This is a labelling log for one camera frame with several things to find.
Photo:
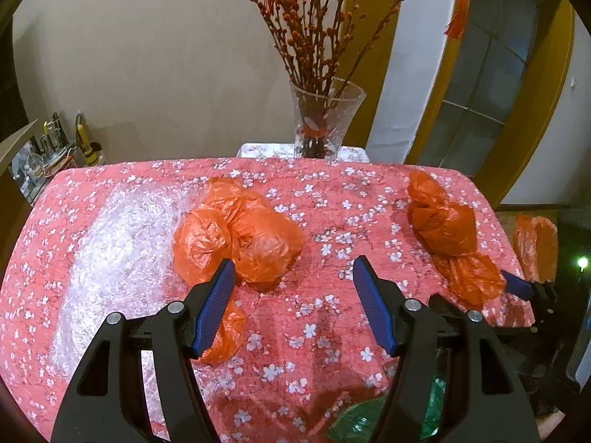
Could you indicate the bubble wrap sheet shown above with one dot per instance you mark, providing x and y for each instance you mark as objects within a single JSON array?
[{"x": 120, "y": 249}]

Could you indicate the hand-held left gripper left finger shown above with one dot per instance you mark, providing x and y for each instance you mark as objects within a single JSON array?
[{"x": 212, "y": 309}]

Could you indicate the wooden door frame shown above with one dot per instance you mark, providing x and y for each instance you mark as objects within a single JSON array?
[{"x": 554, "y": 101}]

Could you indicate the pink floral tablecloth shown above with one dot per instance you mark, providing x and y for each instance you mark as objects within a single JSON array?
[{"x": 323, "y": 203}]

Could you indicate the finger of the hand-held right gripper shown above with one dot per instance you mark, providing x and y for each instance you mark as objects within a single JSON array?
[
  {"x": 517, "y": 285},
  {"x": 445, "y": 305}
]

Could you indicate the small white side table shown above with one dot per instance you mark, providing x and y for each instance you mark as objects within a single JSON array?
[{"x": 268, "y": 150}]

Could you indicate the yellow black tool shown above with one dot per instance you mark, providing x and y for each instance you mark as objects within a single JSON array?
[{"x": 87, "y": 145}]

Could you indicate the gold hanging with red tassel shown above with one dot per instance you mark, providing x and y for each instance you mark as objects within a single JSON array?
[{"x": 457, "y": 23}]

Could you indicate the orange lined trash bin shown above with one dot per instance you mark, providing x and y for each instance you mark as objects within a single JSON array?
[{"x": 535, "y": 244}]

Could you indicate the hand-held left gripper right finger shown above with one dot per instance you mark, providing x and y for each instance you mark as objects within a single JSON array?
[{"x": 374, "y": 304}]

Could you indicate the group of bottles and jars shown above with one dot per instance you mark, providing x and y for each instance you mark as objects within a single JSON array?
[{"x": 41, "y": 152}]

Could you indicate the dark green plastic bag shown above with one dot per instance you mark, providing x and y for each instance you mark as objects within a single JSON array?
[{"x": 364, "y": 420}]

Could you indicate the glass vase with red branches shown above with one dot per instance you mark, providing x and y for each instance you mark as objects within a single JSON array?
[{"x": 300, "y": 32}]

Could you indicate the clear glass vase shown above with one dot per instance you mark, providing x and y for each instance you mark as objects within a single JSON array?
[{"x": 323, "y": 115}]

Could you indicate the orange plastic bag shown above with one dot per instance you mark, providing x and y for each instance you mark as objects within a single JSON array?
[
  {"x": 443, "y": 230},
  {"x": 231, "y": 332},
  {"x": 258, "y": 235}
]

